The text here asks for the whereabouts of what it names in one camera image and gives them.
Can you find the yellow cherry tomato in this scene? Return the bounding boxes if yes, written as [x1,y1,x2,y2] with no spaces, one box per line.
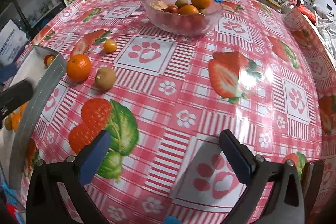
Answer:
[47,56,55,67]

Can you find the white sofa with clutter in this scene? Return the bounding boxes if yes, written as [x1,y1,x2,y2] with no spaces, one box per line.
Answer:
[307,1,335,65]

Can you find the strawberry pattern tablecloth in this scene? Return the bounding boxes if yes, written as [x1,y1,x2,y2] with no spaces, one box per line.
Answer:
[20,0,335,223]

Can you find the large orange mandarin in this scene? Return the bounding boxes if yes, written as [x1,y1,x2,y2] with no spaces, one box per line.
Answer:
[66,54,92,83]

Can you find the brown fruit near bowl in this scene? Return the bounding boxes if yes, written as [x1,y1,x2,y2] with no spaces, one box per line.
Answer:
[94,67,117,91]

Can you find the dark wooden chair back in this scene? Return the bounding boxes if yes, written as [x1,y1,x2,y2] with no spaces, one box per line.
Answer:
[301,159,325,223]

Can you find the small yellow kumquat far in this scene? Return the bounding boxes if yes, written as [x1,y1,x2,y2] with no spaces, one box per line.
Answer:
[103,39,117,53]

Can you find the grey white tray box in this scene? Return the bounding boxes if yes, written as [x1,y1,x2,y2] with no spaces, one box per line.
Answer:
[1,45,67,190]

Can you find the white printed bag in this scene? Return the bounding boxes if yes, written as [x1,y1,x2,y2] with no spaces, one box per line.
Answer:
[0,19,29,66]

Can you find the orange with stem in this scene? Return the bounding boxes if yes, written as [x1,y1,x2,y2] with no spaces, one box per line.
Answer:
[20,102,27,116]

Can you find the glass fruit bowl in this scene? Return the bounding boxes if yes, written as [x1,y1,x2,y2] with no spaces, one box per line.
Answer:
[144,0,222,36]

